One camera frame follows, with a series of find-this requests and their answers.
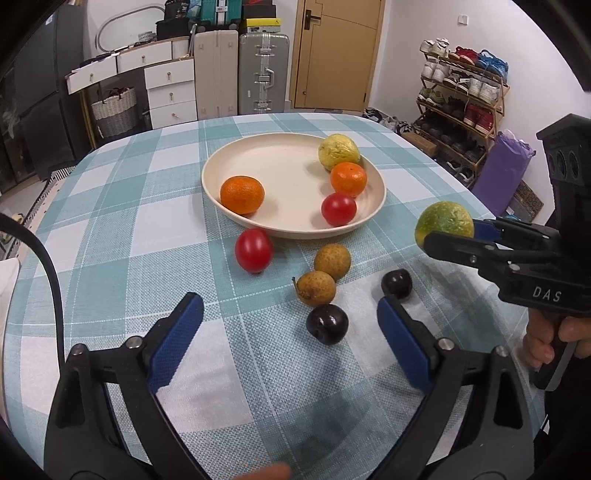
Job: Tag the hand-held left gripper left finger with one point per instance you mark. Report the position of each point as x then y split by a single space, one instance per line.
178 341

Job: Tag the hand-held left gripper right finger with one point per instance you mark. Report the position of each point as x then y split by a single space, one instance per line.
406 341

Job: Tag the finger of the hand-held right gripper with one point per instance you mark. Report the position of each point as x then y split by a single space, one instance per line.
498 230
471 261

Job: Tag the green mottled orange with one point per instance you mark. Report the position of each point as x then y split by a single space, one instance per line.
444 220

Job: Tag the small dark plum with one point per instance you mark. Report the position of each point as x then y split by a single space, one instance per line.
397 282

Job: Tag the large dark plum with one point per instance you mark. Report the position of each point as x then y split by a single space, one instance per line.
327 324

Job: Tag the brown longan with stem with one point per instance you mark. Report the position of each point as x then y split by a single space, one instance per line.
316 288

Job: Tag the oval red tomato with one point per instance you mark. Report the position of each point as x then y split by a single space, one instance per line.
253 250

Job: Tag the round red tomato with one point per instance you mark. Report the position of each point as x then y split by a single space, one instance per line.
339 209

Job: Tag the small orange tangerine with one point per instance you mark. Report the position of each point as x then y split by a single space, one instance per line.
348 178

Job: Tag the large orange tangerine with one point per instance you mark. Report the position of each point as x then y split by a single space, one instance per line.
242 194

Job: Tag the yellow-green citrus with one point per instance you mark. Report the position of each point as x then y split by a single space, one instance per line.
338 150

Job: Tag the cream round plate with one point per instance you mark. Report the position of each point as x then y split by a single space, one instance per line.
286 184

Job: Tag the person's right hand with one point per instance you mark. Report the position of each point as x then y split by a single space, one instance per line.
538 344

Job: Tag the person's left hand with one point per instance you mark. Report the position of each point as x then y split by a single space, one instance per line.
268 473

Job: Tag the brown patterned box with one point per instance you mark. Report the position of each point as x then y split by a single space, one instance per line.
525 201

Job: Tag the purple bag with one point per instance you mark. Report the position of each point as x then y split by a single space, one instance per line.
501 170

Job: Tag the small cardboard box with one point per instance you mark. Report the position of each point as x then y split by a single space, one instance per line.
422 144

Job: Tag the shoe rack with shoes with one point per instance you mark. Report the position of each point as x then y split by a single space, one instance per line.
475 115

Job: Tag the wooden shoe rack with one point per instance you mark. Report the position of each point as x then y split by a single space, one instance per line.
501 99

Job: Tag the black white sneaker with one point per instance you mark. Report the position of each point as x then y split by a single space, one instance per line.
374 114
393 123

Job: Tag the white plastic object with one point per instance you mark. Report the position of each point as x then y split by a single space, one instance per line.
7 295

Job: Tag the patterned floor rug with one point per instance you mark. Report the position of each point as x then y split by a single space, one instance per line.
48 198

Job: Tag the white grey wicker basket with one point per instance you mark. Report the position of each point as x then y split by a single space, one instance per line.
115 113

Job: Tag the wooden door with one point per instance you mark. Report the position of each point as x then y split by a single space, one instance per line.
339 55

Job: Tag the white drawer dresser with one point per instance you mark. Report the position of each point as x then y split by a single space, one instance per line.
166 92

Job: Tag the dark glass cabinet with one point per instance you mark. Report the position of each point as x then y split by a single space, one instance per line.
18 129

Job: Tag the beige suitcase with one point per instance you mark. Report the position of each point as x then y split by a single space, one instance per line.
216 76

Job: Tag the silver suitcase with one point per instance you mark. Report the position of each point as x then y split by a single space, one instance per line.
263 74

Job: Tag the black refrigerator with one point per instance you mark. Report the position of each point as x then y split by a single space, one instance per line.
64 83

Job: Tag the black storage box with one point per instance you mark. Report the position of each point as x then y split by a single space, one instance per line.
173 28

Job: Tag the yellow black shoe box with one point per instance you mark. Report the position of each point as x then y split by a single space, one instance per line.
261 25

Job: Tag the white oval hoop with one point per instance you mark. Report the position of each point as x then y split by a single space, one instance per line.
104 30

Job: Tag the black printed bag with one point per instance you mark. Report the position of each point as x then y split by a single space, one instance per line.
178 7

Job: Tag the teal suitcase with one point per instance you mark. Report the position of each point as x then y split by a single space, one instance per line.
221 9

